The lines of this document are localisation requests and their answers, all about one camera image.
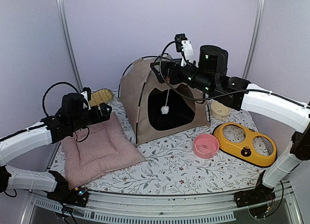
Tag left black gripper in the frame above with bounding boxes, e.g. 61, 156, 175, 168
70, 102, 112, 133

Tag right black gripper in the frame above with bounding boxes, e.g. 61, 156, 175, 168
151, 58, 216, 95

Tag beige fabric pet tent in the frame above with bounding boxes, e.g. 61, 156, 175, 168
118, 56, 211, 145

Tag pink checkered cushion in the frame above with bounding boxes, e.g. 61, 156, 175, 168
61, 112, 145, 189

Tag black tent pole one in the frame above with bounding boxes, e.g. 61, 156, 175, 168
134, 56, 158, 144

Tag cream cat bowl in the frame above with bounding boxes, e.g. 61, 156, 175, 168
211, 100, 231, 120

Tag pink pet bowl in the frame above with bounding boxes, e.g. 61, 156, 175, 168
192, 134, 219, 159

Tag yellow double bowl stand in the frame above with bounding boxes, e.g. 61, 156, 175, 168
213, 122, 277, 168

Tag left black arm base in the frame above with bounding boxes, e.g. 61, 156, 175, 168
46, 170, 89, 223

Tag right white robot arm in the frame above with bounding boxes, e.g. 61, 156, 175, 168
150, 45, 310, 203

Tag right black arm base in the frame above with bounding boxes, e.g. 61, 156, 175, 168
233, 171, 276, 219

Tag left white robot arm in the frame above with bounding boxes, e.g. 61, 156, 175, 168
0, 92, 112, 202

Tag woven scratcher tray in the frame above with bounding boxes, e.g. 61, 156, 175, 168
89, 88, 114, 107

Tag white pompom toy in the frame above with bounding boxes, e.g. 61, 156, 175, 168
161, 105, 169, 115

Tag green circuit board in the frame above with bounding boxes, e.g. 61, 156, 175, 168
74, 186, 88, 196

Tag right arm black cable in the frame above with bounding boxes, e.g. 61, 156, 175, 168
158, 41, 310, 108

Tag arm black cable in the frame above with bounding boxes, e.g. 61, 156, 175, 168
158, 41, 310, 108
42, 82, 80, 118

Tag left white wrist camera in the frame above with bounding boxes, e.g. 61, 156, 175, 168
81, 87, 91, 105

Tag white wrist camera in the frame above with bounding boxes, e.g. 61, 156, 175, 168
174, 33, 195, 67
81, 87, 91, 105

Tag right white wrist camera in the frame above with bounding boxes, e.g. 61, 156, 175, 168
174, 33, 195, 67

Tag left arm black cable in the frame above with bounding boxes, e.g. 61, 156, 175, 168
42, 82, 80, 118

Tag left aluminium frame post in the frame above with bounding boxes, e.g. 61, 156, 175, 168
56, 0, 83, 91

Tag aluminium frame post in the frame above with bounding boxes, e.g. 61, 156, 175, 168
56, 0, 83, 91
242, 0, 265, 79

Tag right aluminium frame post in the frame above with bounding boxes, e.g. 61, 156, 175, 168
242, 0, 265, 79

